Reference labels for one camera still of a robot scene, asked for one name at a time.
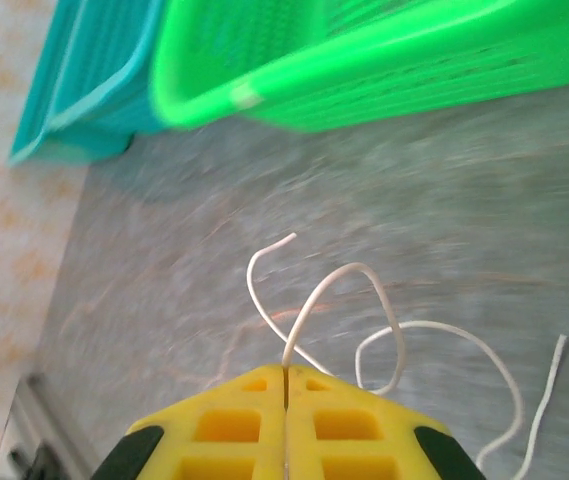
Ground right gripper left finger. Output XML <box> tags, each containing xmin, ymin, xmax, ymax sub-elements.
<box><xmin>91</xmin><ymin>363</ymin><xmax>289</xmax><ymax>480</ymax></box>

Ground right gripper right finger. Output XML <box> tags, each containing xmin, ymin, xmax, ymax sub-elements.
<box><xmin>286</xmin><ymin>363</ymin><xmax>486</xmax><ymax>480</ymax></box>

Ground green plastic basket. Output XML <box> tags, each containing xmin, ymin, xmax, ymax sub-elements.
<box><xmin>149</xmin><ymin>0</ymin><xmax>569</xmax><ymax>135</ymax></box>

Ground teal plastic basket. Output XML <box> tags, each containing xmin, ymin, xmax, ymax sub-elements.
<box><xmin>7</xmin><ymin>0</ymin><xmax>88</xmax><ymax>167</ymax></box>
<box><xmin>46</xmin><ymin>0</ymin><xmax>178</xmax><ymax>164</ymax></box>

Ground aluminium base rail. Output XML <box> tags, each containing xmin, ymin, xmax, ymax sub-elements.
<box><xmin>0</xmin><ymin>372</ymin><xmax>93</xmax><ymax>480</ymax></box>

